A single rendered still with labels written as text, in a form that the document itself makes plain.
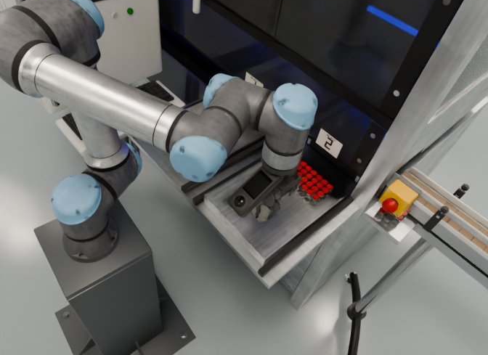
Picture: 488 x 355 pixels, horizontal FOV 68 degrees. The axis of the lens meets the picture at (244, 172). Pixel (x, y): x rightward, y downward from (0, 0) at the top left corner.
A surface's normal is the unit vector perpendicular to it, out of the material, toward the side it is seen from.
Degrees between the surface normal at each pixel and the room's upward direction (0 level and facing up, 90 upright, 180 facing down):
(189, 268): 0
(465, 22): 90
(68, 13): 48
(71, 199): 7
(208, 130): 8
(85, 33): 83
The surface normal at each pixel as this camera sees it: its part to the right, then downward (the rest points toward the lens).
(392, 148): -0.74, 0.45
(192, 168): -0.40, 0.67
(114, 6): 0.68, 0.61
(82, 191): 0.07, -0.55
